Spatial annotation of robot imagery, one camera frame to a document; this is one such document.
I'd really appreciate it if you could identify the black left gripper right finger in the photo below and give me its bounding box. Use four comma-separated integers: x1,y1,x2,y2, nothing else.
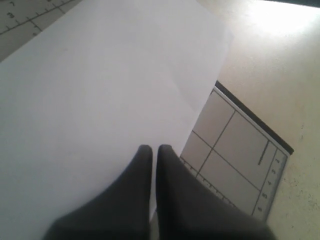
155,144,276,240

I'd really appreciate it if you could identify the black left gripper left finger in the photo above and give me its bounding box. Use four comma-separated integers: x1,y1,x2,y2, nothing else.
44,145,153,240

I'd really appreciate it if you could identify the grey metal paper cutter base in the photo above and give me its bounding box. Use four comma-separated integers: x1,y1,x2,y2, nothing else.
0,0,293,221

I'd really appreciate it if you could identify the white paper sheet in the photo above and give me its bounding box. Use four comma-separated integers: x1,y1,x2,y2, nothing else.
0,0,233,240

